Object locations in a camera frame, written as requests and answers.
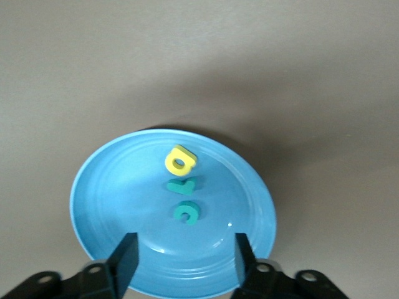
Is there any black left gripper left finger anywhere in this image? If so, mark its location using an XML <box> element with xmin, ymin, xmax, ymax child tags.
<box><xmin>0</xmin><ymin>232</ymin><xmax>140</xmax><ymax>299</ymax></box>

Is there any teal foam letter c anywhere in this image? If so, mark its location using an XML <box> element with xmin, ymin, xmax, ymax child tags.
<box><xmin>172</xmin><ymin>200</ymin><xmax>200</xmax><ymax>225</ymax></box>

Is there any yellow foam letter d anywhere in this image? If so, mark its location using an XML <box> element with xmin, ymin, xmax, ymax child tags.
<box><xmin>164</xmin><ymin>144</ymin><xmax>199</xmax><ymax>177</ymax></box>

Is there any teal foam letter r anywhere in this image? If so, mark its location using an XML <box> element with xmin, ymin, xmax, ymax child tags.
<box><xmin>166</xmin><ymin>177</ymin><xmax>196</xmax><ymax>196</ymax></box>

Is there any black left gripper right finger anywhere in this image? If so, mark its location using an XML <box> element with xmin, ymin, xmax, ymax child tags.
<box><xmin>232</xmin><ymin>232</ymin><xmax>353</xmax><ymax>299</ymax></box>

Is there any blue plate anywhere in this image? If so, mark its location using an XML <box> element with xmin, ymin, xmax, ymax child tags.
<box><xmin>69</xmin><ymin>129</ymin><xmax>277</xmax><ymax>298</ymax></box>

